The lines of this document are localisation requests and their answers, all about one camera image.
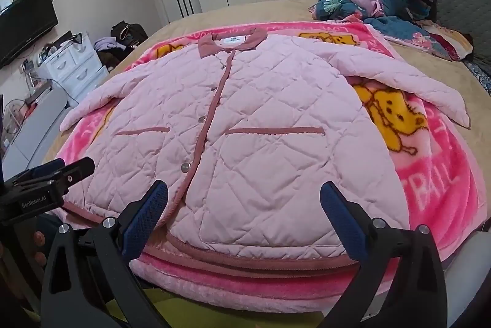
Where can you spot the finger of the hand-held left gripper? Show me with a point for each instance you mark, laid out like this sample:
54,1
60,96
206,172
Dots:
46,168
78,166

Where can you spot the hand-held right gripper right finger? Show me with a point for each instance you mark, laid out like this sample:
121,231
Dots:
343,224

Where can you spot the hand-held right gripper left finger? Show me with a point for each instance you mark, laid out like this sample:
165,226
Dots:
147,220

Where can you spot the pink quilted jacket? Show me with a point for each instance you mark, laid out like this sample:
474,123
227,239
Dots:
268,159

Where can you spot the dark clothes pile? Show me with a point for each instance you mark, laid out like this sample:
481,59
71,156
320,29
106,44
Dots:
111,59

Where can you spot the purple clothes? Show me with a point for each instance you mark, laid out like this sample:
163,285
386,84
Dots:
105,43

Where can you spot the person's left hand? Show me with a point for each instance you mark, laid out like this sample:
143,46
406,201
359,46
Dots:
38,239

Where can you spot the grey cabinet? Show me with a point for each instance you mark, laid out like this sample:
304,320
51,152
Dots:
30,128

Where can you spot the small fan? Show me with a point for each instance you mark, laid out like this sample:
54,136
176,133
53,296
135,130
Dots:
15,111

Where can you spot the yellow-green cloth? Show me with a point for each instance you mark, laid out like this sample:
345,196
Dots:
165,308

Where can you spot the white drawer cabinet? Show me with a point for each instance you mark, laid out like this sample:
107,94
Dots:
73,67

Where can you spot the pink printed blanket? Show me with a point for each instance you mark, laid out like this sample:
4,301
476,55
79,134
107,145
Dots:
433,174

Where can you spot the black bag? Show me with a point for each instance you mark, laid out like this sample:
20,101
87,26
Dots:
128,31

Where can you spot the black television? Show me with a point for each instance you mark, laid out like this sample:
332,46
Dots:
23,24

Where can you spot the dark patterned pillow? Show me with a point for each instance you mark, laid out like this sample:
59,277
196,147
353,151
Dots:
479,76

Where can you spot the striped yellow red blanket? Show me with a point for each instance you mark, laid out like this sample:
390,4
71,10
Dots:
450,42

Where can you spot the blue floral duvet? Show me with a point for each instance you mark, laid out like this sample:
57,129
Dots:
337,1

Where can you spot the bed with tan sheet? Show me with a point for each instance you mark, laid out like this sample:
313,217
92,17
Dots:
268,11

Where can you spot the grey padded headboard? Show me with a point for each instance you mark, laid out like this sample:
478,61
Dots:
456,1

